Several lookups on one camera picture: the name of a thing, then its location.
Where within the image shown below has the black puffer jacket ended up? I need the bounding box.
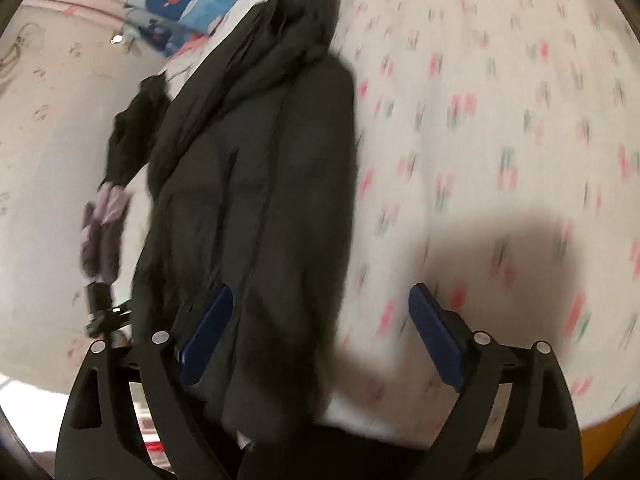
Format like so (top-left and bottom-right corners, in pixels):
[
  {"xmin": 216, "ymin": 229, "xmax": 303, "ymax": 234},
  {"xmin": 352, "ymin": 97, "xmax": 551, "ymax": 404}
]
[{"xmin": 132, "ymin": 0, "xmax": 356, "ymax": 441}]

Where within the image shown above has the black garment on quilt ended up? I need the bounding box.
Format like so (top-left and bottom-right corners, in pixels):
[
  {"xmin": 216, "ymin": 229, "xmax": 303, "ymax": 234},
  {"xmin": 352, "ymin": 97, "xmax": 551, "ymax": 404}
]
[{"xmin": 103, "ymin": 73, "xmax": 170, "ymax": 188}]

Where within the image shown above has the purple folded jacket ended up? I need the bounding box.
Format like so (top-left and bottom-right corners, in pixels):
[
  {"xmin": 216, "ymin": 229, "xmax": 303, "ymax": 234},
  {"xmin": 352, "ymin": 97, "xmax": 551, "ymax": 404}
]
[{"xmin": 80, "ymin": 182, "xmax": 131, "ymax": 285}]

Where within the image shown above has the cherry print bed sheet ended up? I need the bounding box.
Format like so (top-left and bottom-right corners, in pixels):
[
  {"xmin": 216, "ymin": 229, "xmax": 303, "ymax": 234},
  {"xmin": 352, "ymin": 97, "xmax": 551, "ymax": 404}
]
[{"xmin": 326, "ymin": 0, "xmax": 639, "ymax": 441}]

